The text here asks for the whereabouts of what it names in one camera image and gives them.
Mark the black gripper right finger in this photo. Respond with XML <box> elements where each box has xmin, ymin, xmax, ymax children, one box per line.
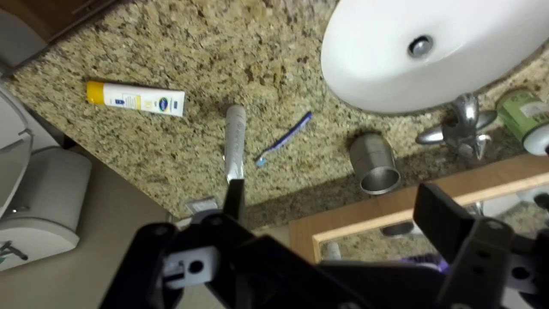
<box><xmin>412</xmin><ymin>181</ymin><xmax>549</xmax><ymax>309</ymax></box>

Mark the blue purple toothbrush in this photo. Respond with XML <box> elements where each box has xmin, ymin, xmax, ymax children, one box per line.
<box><xmin>252</xmin><ymin>110</ymin><xmax>314</xmax><ymax>169</ymax></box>

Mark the stainless steel cup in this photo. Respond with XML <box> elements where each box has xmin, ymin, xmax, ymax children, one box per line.
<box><xmin>347</xmin><ymin>131</ymin><xmax>402</xmax><ymax>198</ymax></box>

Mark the white toilet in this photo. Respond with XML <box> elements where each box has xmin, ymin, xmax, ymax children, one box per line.
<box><xmin>0</xmin><ymin>85</ymin><xmax>95</xmax><ymax>273</ymax></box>

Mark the chrome faucet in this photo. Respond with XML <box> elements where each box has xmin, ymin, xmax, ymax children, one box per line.
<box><xmin>415</xmin><ymin>93</ymin><xmax>498</xmax><ymax>162</ymax></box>

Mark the white oval sink basin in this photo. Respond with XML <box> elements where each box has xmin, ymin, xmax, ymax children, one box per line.
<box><xmin>319</xmin><ymin>0</ymin><xmax>549</xmax><ymax>116</ymax></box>

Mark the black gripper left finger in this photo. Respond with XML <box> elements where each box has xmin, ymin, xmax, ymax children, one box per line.
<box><xmin>100</xmin><ymin>177</ymin><xmax>306</xmax><ymax>309</ymax></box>

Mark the green soap bottle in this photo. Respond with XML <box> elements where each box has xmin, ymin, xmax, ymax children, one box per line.
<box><xmin>494</xmin><ymin>86</ymin><xmax>549</xmax><ymax>158</ymax></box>

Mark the white tube with yellow cap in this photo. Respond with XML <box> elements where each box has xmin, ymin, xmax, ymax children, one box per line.
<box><xmin>84</xmin><ymin>79</ymin><xmax>187</xmax><ymax>119</ymax></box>

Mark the metal sink drain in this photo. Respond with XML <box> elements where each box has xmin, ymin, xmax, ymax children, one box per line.
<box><xmin>407</xmin><ymin>33</ymin><xmax>436</xmax><ymax>61</ymax></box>

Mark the wooden framed mirror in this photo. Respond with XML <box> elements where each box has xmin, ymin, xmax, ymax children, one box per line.
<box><xmin>288</xmin><ymin>153</ymin><xmax>549</xmax><ymax>265</ymax></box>

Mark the white tube with white lid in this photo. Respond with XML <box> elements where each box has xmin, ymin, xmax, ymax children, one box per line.
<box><xmin>222</xmin><ymin>104</ymin><xmax>249</xmax><ymax>184</ymax></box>

